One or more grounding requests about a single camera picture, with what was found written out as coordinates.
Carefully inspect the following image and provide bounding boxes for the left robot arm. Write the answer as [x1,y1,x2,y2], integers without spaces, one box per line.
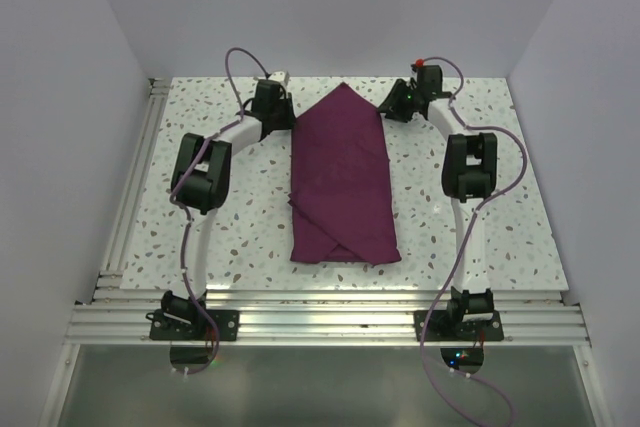
[147,71,295,342]

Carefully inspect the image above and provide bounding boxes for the aluminium frame rails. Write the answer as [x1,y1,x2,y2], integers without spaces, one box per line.
[41,77,613,426]

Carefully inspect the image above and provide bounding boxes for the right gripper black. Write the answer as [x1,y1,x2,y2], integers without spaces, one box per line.
[376,79,421,124]

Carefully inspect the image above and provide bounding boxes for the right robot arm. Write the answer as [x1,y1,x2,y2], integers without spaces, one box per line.
[378,57,498,340]

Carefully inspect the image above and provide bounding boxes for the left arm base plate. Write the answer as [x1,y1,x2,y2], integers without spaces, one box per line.
[145,309,240,342]

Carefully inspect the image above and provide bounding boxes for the purple cloth mat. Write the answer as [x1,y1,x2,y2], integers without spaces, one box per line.
[289,83,401,265]

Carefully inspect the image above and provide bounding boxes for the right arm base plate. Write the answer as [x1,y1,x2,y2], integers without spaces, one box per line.
[413,310,505,342]

